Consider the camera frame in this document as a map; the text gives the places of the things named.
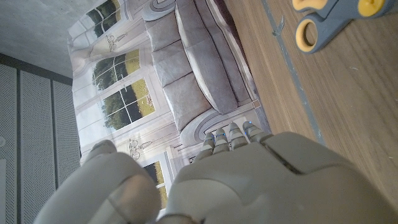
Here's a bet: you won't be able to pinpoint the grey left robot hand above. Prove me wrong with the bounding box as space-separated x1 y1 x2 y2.
33 120 398 224

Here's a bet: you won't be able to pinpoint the printed living room backdrop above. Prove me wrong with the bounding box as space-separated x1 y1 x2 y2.
67 0 274 212

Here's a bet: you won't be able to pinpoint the grey yellow-handled scissors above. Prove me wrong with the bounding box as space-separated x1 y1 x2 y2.
291 0 398 55

